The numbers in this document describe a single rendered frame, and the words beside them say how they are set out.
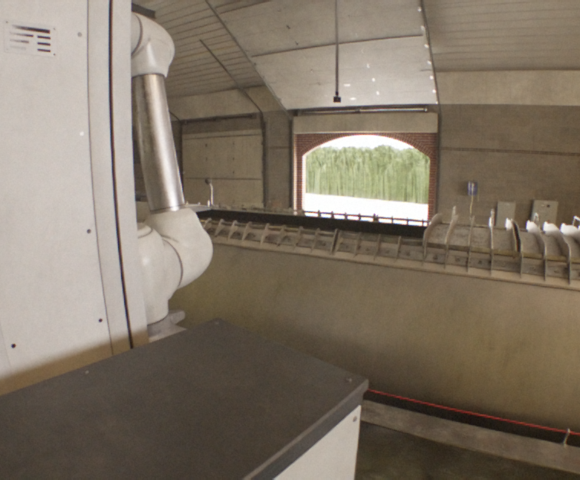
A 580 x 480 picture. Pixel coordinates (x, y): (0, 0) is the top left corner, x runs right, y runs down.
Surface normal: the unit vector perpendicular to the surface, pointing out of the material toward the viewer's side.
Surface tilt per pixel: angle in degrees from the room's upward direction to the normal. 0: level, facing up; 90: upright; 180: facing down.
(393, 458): 90
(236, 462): 0
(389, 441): 90
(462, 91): 90
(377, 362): 70
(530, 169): 90
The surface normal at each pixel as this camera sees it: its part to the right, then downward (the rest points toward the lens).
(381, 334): -0.41, -0.34
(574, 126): -0.48, 0.18
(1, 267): 0.76, 0.14
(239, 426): 0.00, -0.98
